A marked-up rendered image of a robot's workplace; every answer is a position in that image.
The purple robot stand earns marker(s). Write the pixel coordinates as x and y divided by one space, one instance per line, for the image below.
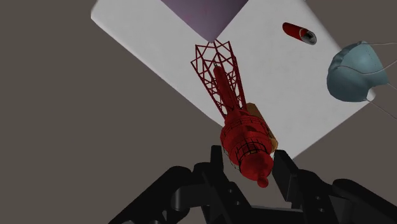
207 15

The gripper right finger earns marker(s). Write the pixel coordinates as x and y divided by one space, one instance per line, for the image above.
322 198

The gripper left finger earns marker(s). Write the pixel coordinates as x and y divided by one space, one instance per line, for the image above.
192 198

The red cylindrical can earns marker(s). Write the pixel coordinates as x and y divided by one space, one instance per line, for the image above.
296 31

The blue face mask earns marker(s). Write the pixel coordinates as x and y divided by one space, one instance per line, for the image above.
353 80

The red lattice tower model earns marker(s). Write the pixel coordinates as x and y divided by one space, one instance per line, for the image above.
248 139

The white table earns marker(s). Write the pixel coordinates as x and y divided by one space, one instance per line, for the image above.
273 77

